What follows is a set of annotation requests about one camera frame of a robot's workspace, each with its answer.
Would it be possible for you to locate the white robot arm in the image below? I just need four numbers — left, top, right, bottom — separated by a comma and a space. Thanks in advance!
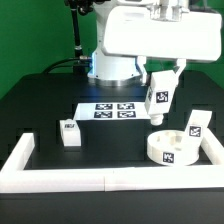
88, 0, 222, 86

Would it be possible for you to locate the white marker tag sheet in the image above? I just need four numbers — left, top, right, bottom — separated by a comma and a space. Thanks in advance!
74, 102, 149, 120

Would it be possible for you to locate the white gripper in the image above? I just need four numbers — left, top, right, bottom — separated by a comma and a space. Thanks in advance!
103, 6, 222, 85

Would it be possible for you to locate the white U-shaped fence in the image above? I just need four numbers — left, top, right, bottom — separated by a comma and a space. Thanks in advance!
0, 131, 224, 194

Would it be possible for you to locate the black cable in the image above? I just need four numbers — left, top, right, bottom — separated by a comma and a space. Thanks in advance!
41, 55, 93, 75

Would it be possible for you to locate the white round stool seat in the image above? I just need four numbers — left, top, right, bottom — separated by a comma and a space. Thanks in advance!
147, 130, 202, 166

